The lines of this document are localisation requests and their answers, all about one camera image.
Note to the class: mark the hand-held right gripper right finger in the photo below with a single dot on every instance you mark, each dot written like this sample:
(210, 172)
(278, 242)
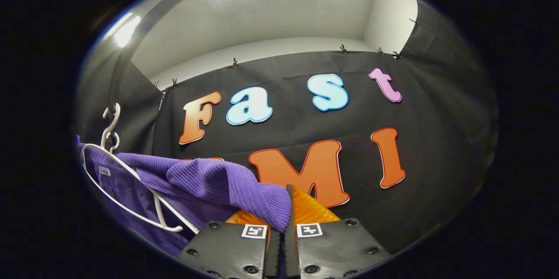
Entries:
(332, 244)

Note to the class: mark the ceiling light panel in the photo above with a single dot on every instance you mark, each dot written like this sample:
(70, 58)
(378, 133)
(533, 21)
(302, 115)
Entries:
(126, 32)

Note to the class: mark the large white plastic clothes hanger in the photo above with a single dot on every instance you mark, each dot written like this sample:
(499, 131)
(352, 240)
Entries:
(131, 173)

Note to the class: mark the black metal clothes rack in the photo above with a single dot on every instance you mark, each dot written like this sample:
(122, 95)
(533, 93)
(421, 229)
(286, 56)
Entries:
(131, 52)

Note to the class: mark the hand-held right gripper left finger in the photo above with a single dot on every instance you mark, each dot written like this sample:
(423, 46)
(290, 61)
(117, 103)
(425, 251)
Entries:
(227, 248)

